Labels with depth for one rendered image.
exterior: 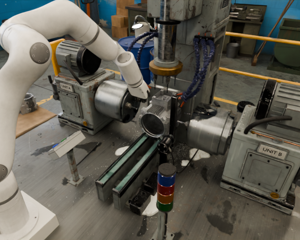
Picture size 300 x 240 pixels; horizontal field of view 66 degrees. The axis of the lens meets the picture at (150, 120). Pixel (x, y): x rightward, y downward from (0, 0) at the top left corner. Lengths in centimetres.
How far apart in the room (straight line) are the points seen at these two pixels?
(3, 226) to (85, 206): 34
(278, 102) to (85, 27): 79
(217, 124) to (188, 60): 46
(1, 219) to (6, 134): 36
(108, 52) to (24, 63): 33
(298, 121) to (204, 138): 41
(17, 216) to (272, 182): 107
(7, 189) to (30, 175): 50
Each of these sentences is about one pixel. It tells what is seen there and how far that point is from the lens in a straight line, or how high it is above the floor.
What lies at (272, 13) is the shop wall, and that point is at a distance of 623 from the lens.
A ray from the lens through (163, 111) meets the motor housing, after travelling 129.
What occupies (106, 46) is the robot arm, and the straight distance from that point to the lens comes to 91.
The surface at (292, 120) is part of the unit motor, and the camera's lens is 106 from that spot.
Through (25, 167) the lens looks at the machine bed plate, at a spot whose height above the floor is 80.
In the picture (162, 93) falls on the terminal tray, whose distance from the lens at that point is 140.
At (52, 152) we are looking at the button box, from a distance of 114.
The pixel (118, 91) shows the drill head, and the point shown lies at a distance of 139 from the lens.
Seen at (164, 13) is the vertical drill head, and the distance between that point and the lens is 117.
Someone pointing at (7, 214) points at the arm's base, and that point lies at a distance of 105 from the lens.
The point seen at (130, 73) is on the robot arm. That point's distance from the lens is 104.
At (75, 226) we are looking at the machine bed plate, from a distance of 118.
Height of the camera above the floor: 177
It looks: 34 degrees down
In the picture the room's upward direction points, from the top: 1 degrees clockwise
